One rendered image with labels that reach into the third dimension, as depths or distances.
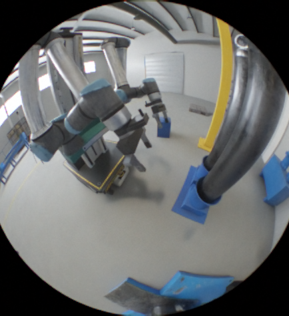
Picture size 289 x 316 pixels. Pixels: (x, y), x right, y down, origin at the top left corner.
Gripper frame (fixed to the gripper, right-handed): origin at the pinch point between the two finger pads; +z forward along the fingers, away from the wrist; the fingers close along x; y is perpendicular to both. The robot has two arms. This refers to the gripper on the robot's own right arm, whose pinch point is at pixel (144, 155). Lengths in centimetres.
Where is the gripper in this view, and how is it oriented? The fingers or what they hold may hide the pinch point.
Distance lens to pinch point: 40.3
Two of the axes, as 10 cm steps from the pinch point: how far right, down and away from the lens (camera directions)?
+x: -2.3, 7.9, -5.7
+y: -8.6, 1.2, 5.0
